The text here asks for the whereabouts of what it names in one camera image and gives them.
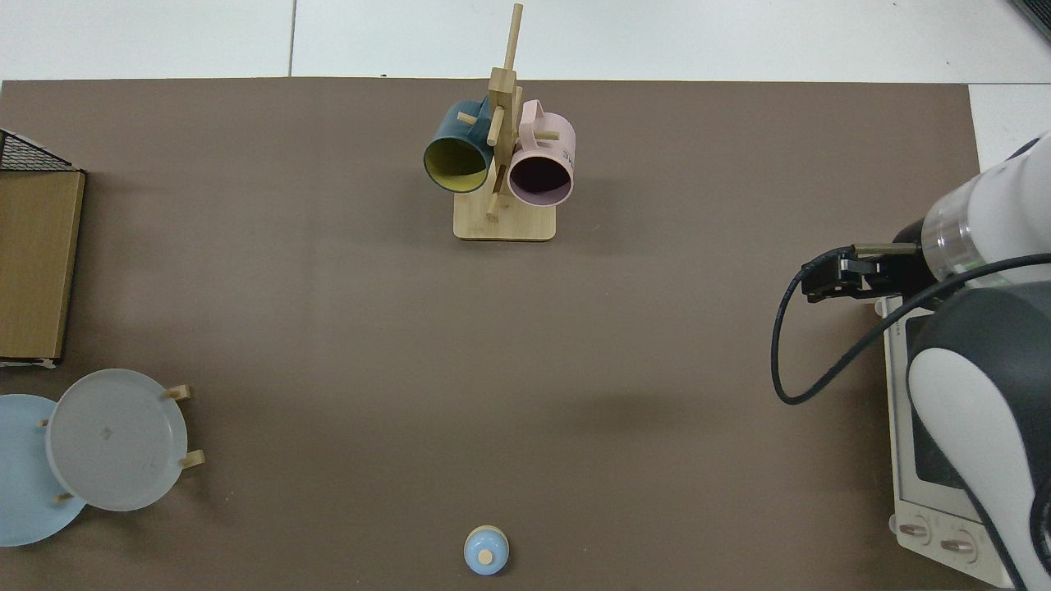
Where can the grey plate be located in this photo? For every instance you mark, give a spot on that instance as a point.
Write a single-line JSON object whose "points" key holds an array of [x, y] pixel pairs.
{"points": [[115, 443]]}

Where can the wooden plate rack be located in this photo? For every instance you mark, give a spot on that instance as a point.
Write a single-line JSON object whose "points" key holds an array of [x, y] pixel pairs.
{"points": [[179, 392]]}

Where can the teal cup with yellow inside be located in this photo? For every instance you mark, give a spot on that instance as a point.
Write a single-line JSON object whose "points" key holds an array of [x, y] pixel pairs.
{"points": [[452, 123]]}

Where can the pink cup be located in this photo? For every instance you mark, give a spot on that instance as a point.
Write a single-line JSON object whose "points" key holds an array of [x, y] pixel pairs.
{"points": [[552, 135]]}

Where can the brown table cloth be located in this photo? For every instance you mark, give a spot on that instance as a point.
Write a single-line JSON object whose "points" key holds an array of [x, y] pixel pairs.
{"points": [[328, 328]]}

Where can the small blue round thing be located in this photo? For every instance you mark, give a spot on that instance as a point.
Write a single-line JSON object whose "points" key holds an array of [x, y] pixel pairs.
{"points": [[476, 554]]}

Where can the dark grey device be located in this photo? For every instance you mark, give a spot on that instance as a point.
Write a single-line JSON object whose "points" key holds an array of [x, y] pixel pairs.
{"points": [[1039, 12]]}

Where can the light blue plate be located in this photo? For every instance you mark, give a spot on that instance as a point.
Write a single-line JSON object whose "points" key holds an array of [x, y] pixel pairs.
{"points": [[20, 484]]}

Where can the pale toaster oven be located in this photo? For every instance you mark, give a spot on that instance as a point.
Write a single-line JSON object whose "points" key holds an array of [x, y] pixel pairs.
{"points": [[903, 460]]}

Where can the wooden cup stand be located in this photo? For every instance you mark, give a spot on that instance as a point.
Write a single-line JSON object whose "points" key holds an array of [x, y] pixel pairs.
{"points": [[505, 226]]}

